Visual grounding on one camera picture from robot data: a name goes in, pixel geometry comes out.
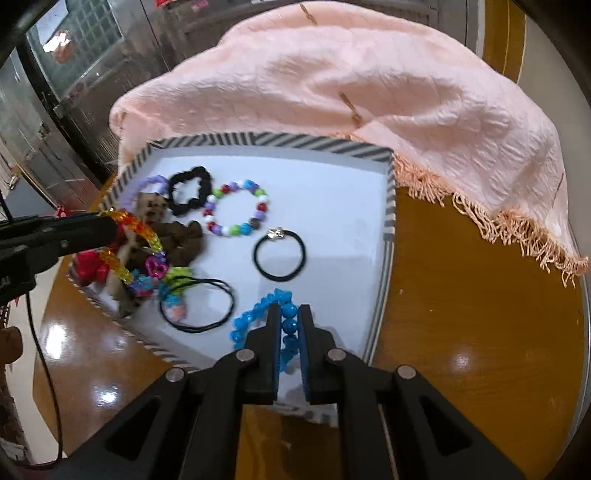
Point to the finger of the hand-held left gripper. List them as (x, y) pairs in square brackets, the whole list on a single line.
[(83, 235), (46, 222)]

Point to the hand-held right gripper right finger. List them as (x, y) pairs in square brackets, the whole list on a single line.
[(304, 355)]

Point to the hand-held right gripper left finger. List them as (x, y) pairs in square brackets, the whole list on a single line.
[(275, 355)]

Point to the thin black elastic band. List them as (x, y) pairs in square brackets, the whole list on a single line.
[(229, 296)]

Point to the black scrunchie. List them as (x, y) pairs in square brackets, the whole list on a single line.
[(203, 177)]

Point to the striped cardboard box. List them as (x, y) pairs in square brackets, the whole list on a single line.
[(323, 207)]

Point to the person's left hand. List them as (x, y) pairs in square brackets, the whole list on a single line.
[(10, 344)]

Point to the red satin bow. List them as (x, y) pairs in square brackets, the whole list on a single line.
[(90, 267)]

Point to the beige ribbon bow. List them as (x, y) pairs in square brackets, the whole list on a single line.
[(150, 205)]

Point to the brown scrunchie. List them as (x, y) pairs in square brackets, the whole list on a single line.
[(184, 240)]

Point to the glass display cabinet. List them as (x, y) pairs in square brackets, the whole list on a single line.
[(92, 27)]

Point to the pink fringed cloth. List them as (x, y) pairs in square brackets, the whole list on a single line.
[(346, 78)]

